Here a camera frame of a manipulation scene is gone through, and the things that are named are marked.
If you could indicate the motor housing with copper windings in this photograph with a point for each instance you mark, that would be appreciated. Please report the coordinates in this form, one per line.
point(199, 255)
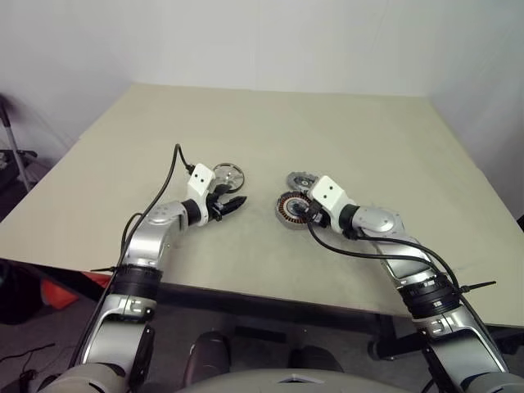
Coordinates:
point(286, 209)

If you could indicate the grey spoked rotor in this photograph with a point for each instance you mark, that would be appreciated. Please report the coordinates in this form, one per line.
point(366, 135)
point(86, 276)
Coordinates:
point(299, 180)

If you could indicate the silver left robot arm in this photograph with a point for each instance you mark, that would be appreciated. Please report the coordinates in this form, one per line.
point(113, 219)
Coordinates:
point(143, 241)

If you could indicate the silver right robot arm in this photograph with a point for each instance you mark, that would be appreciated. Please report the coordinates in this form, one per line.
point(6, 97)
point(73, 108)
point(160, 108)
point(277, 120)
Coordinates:
point(380, 221)

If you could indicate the grey robot torso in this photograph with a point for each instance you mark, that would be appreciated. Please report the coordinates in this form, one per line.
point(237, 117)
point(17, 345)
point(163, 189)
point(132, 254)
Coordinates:
point(286, 382)

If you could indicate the red object under table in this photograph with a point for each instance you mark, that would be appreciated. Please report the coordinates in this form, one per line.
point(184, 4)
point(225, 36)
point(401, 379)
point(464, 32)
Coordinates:
point(61, 292)

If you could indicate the dark rounded shape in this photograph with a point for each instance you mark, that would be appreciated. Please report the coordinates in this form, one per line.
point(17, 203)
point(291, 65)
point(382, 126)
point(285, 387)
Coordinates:
point(210, 356)

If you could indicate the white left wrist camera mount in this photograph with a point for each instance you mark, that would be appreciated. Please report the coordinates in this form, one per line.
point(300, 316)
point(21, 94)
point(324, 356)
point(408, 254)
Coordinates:
point(200, 180)

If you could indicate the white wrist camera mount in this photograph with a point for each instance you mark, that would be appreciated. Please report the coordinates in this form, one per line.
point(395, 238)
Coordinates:
point(327, 192)
point(200, 180)

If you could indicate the round silver motor lid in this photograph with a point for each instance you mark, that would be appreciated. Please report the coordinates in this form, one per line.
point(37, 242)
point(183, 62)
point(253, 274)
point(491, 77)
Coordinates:
point(233, 174)

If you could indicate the black bar under table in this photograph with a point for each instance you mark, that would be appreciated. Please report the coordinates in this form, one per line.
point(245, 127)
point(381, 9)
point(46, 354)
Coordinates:
point(262, 332)

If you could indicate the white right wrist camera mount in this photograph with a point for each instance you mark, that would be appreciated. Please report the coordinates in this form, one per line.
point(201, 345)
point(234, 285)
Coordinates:
point(327, 192)

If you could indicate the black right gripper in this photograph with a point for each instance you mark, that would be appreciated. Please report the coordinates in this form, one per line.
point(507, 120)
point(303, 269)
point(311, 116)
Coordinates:
point(314, 215)

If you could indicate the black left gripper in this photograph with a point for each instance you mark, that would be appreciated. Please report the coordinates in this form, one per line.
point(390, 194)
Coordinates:
point(213, 206)

